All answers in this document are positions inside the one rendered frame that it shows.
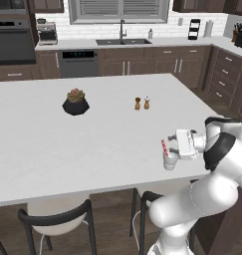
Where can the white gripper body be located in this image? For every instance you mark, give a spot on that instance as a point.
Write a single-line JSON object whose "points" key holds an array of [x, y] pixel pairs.
{"points": [[185, 144]]}

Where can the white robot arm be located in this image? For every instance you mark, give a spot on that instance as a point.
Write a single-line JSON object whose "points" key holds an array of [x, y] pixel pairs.
{"points": [[205, 196]]}

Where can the red and white striped straw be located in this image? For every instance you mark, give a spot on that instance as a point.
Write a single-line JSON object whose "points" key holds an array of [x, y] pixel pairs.
{"points": [[164, 148]]}

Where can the dark brown drawer run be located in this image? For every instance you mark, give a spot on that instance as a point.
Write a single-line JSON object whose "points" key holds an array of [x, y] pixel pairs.
{"points": [[227, 78]]}

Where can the brown salt shaker white cap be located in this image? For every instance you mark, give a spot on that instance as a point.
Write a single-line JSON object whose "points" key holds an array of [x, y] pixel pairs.
{"points": [[146, 103]]}

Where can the brown pepper shaker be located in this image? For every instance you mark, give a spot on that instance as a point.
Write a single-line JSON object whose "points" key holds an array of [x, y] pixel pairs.
{"points": [[137, 104]]}

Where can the dark brown lower cupboards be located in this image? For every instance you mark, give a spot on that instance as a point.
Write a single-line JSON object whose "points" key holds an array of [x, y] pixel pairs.
{"points": [[142, 63]]}

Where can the dark brown cupboards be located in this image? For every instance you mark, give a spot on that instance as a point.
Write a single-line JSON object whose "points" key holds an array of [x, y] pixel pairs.
{"points": [[208, 5], [142, 63], [46, 5]]}

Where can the succulent in black pot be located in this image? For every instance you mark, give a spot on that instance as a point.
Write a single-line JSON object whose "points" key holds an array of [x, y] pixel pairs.
{"points": [[75, 104]]}

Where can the grey soap bottle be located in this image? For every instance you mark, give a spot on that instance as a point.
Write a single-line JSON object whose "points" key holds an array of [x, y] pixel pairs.
{"points": [[150, 34]]}

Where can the grey sink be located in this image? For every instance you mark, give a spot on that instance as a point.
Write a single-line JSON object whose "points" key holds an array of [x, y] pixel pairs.
{"points": [[123, 42]]}

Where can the white paper towel roll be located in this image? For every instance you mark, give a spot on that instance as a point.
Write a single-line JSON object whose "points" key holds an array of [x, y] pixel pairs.
{"points": [[208, 29]]}

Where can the dark metal tap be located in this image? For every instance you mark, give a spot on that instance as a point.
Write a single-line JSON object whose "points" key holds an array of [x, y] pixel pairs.
{"points": [[122, 30]]}

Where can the grey dishwasher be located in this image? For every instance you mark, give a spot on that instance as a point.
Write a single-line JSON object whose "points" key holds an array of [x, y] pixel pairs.
{"points": [[78, 64]]}

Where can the brown knife block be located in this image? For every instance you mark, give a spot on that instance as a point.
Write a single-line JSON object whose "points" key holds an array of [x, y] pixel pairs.
{"points": [[235, 34]]}

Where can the dark brown upper cupboards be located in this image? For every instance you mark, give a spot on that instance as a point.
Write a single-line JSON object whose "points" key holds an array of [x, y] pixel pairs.
{"points": [[208, 5], [46, 5]]}

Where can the window with grey blinds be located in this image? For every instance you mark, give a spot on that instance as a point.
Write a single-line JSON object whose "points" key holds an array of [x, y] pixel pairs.
{"points": [[119, 10]]}

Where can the silver coffee machine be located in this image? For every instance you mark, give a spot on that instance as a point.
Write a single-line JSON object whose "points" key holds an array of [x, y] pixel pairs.
{"points": [[47, 34]]}

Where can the black microwave oven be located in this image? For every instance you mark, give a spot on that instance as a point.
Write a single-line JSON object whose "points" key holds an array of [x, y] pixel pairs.
{"points": [[8, 4]]}

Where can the white chair black frame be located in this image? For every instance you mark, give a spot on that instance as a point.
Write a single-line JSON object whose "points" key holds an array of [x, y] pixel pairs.
{"points": [[56, 212], [146, 199]]}

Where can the white wall socket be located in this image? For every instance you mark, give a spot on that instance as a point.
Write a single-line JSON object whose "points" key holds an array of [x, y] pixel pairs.
{"points": [[180, 21]]}

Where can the black wall oven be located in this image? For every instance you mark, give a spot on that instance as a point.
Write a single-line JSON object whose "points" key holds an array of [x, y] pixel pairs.
{"points": [[13, 43]]}

